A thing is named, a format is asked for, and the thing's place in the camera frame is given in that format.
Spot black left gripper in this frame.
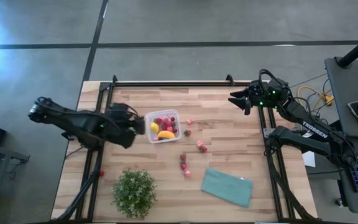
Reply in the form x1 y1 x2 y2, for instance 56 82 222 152
103 101 146 150

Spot teal folded cloth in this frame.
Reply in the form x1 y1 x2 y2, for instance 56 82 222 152
200 167 254 208

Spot green potted plant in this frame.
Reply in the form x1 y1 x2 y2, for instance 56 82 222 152
111 169 158 219

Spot yellow toy banana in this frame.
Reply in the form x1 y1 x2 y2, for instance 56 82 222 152
157 130 177 140

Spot black pole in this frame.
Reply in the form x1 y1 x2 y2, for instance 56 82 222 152
336 29 358 69

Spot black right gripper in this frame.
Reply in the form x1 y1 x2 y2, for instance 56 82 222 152
227 79 291 116

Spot clear plastic tupperware container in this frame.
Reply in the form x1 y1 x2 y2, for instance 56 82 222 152
144 109 183 144

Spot grey desk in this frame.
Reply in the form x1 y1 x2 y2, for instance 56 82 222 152
324 57 358 216

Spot black looped gripper cable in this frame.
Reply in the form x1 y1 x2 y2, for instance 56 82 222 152
258 68 288 91

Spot black aluminium table frame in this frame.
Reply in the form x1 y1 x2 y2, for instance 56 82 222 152
52 74 320 223

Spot yellow cable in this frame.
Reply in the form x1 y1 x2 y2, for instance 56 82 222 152
296 86 335 111

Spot dark metal stand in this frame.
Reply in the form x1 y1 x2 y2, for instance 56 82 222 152
0 139 30 224

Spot white paper sheet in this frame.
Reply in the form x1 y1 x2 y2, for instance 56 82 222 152
301 151 316 168

